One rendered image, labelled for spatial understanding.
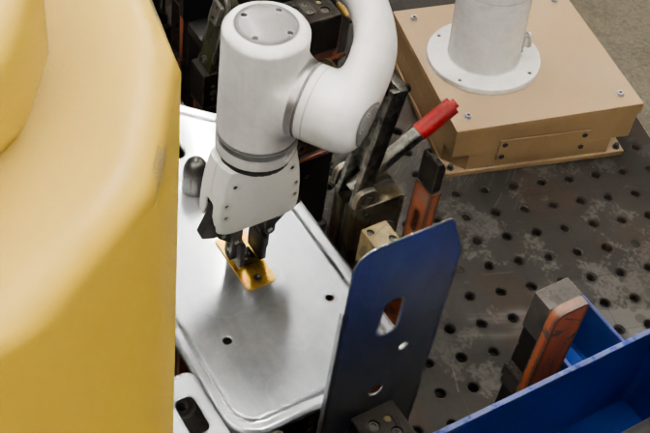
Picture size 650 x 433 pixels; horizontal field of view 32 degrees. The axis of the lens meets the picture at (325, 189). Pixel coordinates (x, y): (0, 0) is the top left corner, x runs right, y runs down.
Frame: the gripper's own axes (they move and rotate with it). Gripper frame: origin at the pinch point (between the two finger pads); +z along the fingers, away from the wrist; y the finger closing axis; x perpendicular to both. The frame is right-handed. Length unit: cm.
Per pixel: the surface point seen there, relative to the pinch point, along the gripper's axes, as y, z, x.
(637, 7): -195, 103, -102
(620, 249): -67, 33, 3
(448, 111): -25.0, -11.2, 0.7
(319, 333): -2.4, 3.1, 12.6
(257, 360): 5.2, 3.1, 12.6
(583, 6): -179, 103, -109
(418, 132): -21.5, -8.9, 0.3
